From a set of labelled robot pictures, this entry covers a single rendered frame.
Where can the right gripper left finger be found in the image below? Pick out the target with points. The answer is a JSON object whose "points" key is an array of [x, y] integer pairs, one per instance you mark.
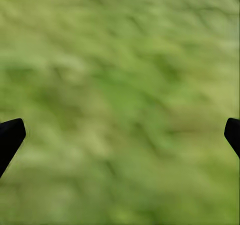
{"points": [[12, 134]]}

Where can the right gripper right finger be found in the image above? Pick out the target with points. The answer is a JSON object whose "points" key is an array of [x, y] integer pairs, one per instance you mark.
{"points": [[232, 134]]}

